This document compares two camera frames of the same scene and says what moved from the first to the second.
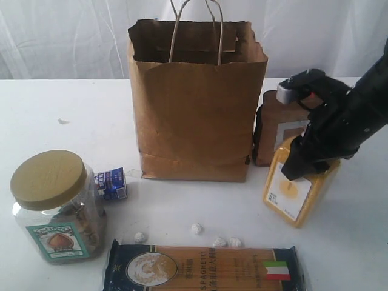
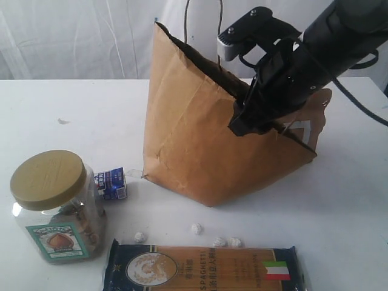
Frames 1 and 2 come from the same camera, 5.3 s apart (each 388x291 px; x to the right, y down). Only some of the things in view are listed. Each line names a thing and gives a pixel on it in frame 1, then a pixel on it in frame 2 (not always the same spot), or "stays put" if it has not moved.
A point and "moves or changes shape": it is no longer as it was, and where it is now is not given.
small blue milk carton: (112, 184) stays put
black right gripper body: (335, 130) → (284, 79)
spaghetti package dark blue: (136, 267) stays put
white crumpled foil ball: (219, 242) stays put
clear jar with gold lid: (59, 215) stays put
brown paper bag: (197, 87) moves or changes shape
